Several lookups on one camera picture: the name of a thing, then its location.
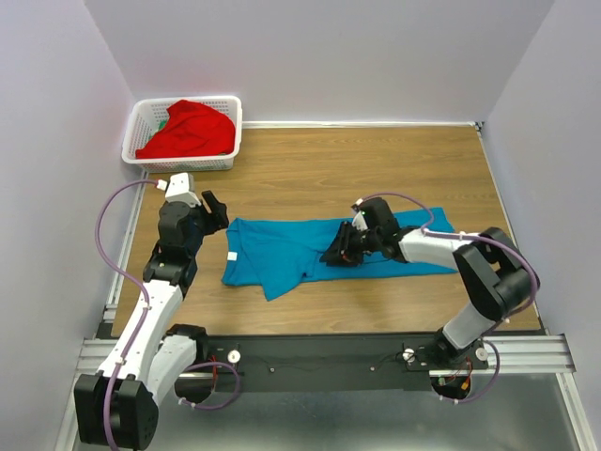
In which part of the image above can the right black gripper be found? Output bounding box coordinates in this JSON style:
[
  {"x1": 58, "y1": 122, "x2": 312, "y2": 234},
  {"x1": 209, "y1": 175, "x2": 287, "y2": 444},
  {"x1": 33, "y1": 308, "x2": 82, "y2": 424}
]
[{"x1": 319, "y1": 219, "x2": 381, "y2": 267}]

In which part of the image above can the blue t shirt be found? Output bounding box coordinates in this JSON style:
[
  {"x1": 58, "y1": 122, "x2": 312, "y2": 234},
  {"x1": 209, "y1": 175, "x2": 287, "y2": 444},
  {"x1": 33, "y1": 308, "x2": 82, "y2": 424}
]
[{"x1": 221, "y1": 206, "x2": 459, "y2": 303}]

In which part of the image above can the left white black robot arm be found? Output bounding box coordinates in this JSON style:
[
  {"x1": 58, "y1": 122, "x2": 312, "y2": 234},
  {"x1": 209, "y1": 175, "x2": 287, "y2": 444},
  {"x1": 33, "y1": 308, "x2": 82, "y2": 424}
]
[{"x1": 73, "y1": 191, "x2": 229, "y2": 450}]

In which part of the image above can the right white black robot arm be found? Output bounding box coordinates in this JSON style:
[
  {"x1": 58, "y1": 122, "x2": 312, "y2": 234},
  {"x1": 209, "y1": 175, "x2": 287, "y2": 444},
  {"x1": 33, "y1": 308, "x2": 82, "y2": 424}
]
[{"x1": 320, "y1": 222, "x2": 540, "y2": 368}]

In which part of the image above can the red t shirt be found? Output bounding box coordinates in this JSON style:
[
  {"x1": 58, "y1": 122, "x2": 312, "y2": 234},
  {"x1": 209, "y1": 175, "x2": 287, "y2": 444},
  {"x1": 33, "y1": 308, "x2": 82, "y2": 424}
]
[{"x1": 136, "y1": 100, "x2": 236, "y2": 160}]

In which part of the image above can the white plastic basket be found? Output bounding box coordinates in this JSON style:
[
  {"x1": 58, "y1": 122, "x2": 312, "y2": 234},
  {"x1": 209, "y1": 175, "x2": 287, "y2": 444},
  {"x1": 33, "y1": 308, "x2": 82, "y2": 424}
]
[{"x1": 121, "y1": 95, "x2": 242, "y2": 173}]

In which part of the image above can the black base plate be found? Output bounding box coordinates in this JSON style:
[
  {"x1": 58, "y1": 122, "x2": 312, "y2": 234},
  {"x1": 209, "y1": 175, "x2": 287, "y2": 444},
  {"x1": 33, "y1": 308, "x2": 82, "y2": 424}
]
[{"x1": 176, "y1": 333, "x2": 488, "y2": 395}]

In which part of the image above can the aluminium frame rail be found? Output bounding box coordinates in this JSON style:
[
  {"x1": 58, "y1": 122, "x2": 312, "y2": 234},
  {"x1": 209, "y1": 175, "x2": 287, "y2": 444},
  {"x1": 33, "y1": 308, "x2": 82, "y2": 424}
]
[{"x1": 483, "y1": 333, "x2": 601, "y2": 451}]

